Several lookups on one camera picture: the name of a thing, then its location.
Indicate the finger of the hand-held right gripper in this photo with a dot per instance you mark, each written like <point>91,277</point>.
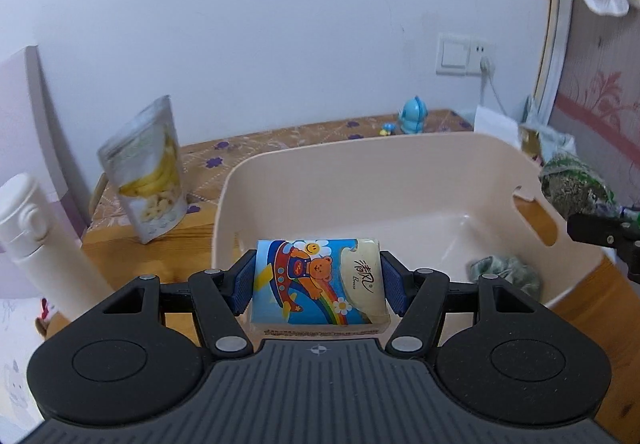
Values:
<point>600,230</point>

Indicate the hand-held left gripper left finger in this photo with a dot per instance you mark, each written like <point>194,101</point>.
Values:
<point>243,284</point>

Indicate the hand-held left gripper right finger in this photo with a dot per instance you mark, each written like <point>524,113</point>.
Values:
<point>395,285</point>

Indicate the dark green snack packet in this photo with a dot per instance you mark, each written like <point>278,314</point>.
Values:
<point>575,184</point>

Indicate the cartoon bear tissue pack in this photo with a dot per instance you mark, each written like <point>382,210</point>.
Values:
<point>310,284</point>

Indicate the beige plastic bin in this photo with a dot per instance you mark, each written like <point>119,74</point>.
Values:
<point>350,174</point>

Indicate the light blue cloth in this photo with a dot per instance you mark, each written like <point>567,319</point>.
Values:
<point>555,141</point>

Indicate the gold packet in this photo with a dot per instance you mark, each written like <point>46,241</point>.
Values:
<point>530,141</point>

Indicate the floral table mat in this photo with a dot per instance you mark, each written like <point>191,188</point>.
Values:
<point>250,149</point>

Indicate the banana chips pouch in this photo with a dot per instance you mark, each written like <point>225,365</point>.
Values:
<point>145,174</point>

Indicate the white cardboard box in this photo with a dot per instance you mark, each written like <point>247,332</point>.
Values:
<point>495,124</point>

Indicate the small yellow blue toy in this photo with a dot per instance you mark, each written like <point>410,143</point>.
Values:
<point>386,130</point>

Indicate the blue toy figure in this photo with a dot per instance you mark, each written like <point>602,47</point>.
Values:
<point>412,116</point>

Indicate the white bottle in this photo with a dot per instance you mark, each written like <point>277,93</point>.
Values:
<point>30,234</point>

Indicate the pale pink board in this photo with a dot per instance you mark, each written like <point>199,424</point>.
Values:
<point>20,124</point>

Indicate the white arched frame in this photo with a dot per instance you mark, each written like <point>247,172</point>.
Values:
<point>555,14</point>

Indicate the white wall switch outlet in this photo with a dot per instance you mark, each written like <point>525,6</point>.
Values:
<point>457,55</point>

